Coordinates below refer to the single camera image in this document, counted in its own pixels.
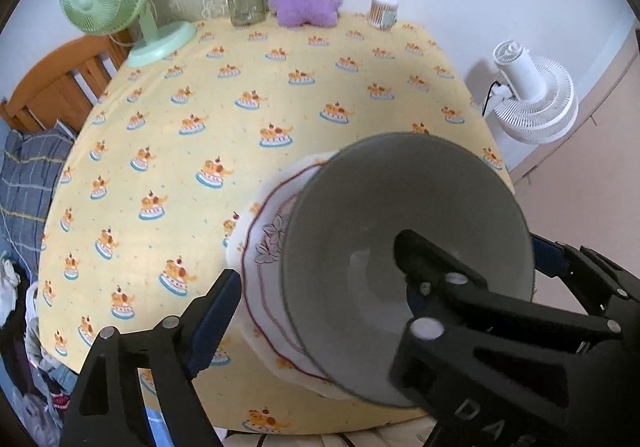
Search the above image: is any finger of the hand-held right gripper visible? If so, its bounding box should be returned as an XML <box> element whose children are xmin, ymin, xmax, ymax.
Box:
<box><xmin>532</xmin><ymin>233</ymin><xmax>640</xmax><ymax>324</ymax></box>
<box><xmin>389</xmin><ymin>229</ymin><xmax>625</xmax><ymax>393</ymax></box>

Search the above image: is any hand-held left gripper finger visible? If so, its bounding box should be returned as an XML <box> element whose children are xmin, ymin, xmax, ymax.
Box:
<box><xmin>59</xmin><ymin>268</ymin><xmax>242</xmax><ymax>447</ymax></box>

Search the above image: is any pink rimmed plate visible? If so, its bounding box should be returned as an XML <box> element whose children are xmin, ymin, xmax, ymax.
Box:
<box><xmin>241</xmin><ymin>162</ymin><xmax>331</xmax><ymax>380</ymax></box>

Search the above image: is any large yellow floral plate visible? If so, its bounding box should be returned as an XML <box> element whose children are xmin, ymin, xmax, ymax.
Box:
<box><xmin>223</xmin><ymin>152</ymin><xmax>351</xmax><ymax>403</ymax></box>

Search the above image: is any floral ceramic bowl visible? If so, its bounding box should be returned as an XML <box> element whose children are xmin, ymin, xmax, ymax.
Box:
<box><xmin>280</xmin><ymin>131</ymin><xmax>537</xmax><ymax>409</ymax></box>

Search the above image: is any beige wooden door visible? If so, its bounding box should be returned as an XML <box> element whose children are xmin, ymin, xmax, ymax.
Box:
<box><xmin>510</xmin><ymin>27</ymin><xmax>640</xmax><ymax>278</ymax></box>

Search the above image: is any white standing fan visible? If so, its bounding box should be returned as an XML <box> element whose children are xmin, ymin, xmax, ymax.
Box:
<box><xmin>482</xmin><ymin>41</ymin><xmax>580</xmax><ymax>144</ymax></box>

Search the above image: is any pile of clothes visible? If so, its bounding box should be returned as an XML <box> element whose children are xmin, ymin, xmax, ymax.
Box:
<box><xmin>0</xmin><ymin>252</ymin><xmax>76</xmax><ymax>447</ymax></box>

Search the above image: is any grey plaid pillow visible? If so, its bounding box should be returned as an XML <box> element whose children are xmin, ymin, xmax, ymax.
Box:
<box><xmin>0</xmin><ymin>124</ymin><xmax>76</xmax><ymax>268</ymax></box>

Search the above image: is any yellow printed tablecloth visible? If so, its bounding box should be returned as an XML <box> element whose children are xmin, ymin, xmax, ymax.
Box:
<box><xmin>39</xmin><ymin>10</ymin><xmax>516</xmax><ymax>438</ymax></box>

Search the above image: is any cotton swab container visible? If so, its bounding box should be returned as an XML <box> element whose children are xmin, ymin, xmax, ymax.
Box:
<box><xmin>370</xmin><ymin>0</ymin><xmax>399</xmax><ymax>30</ymax></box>

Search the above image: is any wooden headboard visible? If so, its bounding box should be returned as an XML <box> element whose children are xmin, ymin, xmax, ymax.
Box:
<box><xmin>0</xmin><ymin>34</ymin><xmax>131</xmax><ymax>133</ymax></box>

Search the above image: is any black fan cable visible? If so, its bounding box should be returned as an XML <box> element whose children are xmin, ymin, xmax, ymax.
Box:
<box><xmin>482</xmin><ymin>80</ymin><xmax>506</xmax><ymax>118</ymax></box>

